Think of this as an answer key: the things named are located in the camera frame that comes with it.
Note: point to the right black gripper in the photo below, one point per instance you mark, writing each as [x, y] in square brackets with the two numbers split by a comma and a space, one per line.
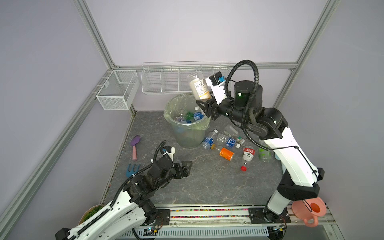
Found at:
[214, 109]

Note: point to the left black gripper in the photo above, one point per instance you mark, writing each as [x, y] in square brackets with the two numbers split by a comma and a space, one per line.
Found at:
[186, 172]

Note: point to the white label milky bottle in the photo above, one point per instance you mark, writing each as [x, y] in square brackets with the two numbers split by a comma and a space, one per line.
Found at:
[199, 86]

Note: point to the clear square bottle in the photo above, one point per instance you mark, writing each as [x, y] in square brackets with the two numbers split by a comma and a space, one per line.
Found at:
[230, 131]

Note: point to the small green white cap bottle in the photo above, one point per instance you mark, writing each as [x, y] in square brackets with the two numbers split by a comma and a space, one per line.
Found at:
[240, 140]

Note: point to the green soda bottle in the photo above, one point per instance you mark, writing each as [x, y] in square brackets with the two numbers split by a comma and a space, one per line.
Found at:
[189, 116]

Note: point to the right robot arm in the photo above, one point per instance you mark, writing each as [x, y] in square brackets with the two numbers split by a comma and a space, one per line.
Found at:
[268, 129]

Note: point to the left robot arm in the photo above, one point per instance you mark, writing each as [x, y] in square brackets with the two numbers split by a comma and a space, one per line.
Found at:
[131, 207]

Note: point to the green mesh trash bin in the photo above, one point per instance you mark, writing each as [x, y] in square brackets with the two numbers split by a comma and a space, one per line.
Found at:
[189, 135]

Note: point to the orange label juice bottle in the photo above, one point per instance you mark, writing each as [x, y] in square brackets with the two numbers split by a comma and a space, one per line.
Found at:
[223, 152]

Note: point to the blue yellow garden fork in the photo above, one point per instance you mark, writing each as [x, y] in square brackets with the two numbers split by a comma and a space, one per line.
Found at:
[132, 169]

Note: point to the purple pink brush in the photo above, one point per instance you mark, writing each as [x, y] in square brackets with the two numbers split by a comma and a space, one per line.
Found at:
[135, 140]

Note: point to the red label bottle red cap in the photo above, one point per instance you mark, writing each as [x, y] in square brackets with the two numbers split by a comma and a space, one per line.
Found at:
[248, 155]

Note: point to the green label bottle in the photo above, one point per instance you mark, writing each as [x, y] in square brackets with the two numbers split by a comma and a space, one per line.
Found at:
[265, 155]

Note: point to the small white mesh basket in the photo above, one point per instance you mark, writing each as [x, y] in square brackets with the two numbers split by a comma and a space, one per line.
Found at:
[119, 90]

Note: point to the potted green plant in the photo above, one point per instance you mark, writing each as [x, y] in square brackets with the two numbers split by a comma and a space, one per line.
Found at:
[89, 213]

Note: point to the pink watering can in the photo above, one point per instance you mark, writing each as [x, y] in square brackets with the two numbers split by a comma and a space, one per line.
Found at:
[309, 211]

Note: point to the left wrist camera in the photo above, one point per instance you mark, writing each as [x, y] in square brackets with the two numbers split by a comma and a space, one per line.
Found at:
[168, 151]

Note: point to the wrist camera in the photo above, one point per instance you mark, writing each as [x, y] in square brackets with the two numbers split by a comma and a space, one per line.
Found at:
[217, 84]
[168, 151]

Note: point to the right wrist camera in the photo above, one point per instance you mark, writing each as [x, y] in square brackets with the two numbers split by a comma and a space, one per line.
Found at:
[217, 84]

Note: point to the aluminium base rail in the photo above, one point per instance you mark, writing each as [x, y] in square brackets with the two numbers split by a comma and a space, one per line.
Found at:
[224, 215]

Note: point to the long white wire shelf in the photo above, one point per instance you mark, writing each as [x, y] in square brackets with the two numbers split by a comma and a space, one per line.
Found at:
[171, 77]

